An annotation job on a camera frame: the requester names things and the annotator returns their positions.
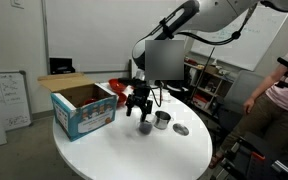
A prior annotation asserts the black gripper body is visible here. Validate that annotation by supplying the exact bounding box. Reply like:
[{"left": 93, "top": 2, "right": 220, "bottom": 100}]
[{"left": 127, "top": 83, "right": 154, "bottom": 108}]

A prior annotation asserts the round steel pot lid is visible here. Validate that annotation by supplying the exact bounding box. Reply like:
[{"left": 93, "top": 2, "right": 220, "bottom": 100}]
[{"left": 172, "top": 122, "right": 190, "bottom": 137}]

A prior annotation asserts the dark grey cup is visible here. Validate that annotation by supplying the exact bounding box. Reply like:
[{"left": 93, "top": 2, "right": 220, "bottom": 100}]
[{"left": 138, "top": 121, "right": 153, "bottom": 136}]

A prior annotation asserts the small steel pot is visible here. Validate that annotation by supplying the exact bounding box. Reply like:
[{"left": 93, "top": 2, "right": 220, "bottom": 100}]
[{"left": 152, "top": 110, "right": 174, "bottom": 131}]

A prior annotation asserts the red plastic bowl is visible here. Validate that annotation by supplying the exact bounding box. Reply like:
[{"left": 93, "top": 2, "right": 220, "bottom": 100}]
[{"left": 107, "top": 78, "right": 130, "bottom": 94}]

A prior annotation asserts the blue printed cardboard box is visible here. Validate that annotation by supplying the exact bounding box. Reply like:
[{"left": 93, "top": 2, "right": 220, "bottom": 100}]
[{"left": 36, "top": 72, "right": 119, "bottom": 143}]

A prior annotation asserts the cluttered storage shelf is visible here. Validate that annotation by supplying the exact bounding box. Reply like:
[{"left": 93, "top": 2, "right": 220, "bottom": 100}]
[{"left": 183, "top": 56, "right": 236, "bottom": 116}]

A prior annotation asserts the orange black clamp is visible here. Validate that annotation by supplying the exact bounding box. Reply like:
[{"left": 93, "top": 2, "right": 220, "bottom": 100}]
[{"left": 223, "top": 136, "right": 268, "bottom": 178}]

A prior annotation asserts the small floor whiteboard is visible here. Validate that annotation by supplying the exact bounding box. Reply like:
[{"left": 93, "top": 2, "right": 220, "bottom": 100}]
[{"left": 0, "top": 70, "right": 32, "bottom": 132}]

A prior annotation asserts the person in pink shirt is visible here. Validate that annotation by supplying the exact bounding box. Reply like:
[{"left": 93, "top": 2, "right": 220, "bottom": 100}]
[{"left": 209, "top": 42, "right": 288, "bottom": 169}]

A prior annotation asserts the red bowl with handle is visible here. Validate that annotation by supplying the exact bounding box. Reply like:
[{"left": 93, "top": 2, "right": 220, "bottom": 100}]
[{"left": 115, "top": 91, "right": 129, "bottom": 109}]

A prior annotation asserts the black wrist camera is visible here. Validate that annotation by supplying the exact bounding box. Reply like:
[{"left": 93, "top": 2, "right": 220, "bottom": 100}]
[{"left": 117, "top": 77, "right": 142, "bottom": 88}]

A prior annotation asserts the black box by wall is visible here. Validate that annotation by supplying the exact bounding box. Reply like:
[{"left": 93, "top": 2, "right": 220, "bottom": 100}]
[{"left": 48, "top": 56, "right": 76, "bottom": 75}]

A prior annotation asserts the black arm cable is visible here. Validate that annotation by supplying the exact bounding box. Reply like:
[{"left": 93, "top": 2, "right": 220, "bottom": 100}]
[{"left": 175, "top": 3, "right": 253, "bottom": 47}]

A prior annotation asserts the large wall whiteboard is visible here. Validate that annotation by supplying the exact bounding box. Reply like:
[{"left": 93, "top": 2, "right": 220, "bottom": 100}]
[{"left": 190, "top": 6, "right": 288, "bottom": 72}]

